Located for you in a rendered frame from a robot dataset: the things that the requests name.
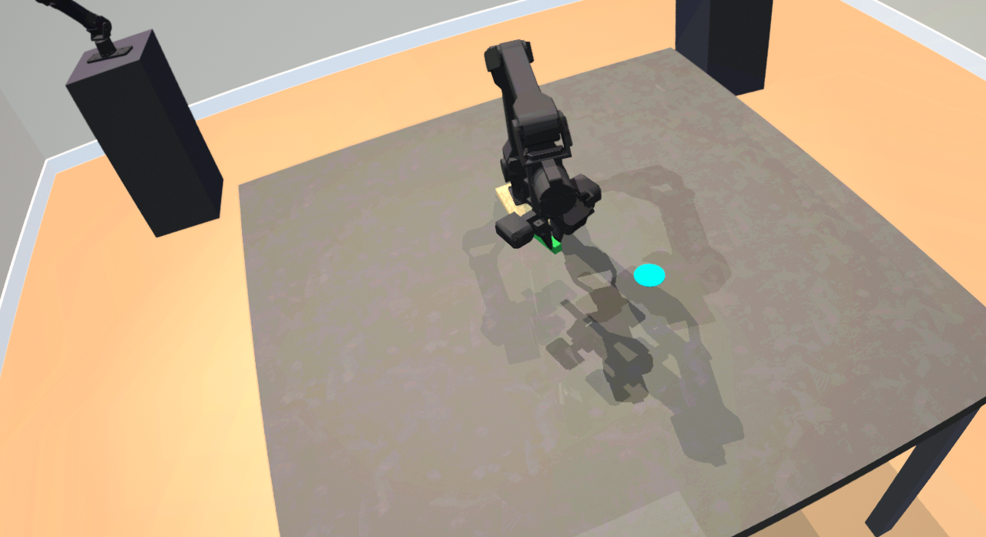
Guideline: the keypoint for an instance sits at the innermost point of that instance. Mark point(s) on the green rectangular post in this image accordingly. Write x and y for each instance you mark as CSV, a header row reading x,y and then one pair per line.
x,y
556,248

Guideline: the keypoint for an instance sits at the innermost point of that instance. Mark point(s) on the cyan circle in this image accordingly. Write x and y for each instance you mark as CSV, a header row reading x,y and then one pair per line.
x,y
649,275

